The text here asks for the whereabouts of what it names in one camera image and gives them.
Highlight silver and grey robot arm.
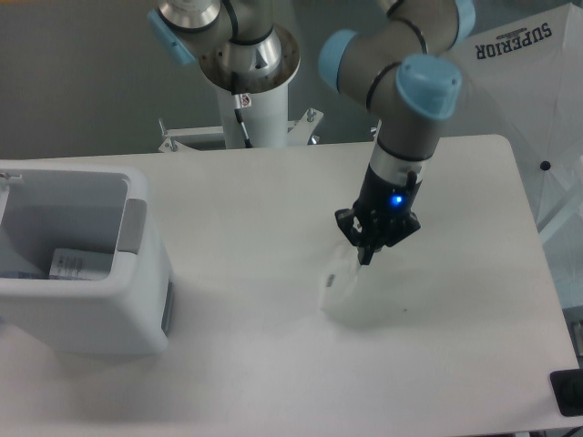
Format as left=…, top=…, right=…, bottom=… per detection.
left=148, top=1, right=476, bottom=265

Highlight black cable on pedestal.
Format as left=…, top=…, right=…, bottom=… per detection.
left=230, top=72, right=254, bottom=149

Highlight clear crushed plastic bottle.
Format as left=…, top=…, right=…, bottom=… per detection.
left=0, top=270, right=48, bottom=280

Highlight white plastic wrapper with print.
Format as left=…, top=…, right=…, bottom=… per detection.
left=318, top=242, right=362, bottom=325

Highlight white Superior umbrella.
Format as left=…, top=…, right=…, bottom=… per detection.
left=445, top=3, right=582, bottom=326

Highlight white plastic trash can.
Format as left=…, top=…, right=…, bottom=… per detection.
left=1, top=160, right=172, bottom=355

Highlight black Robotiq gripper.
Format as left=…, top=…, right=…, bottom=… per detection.
left=334, top=166, right=422, bottom=265

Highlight black device at table edge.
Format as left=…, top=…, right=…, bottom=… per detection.
left=549, top=369, right=582, bottom=417

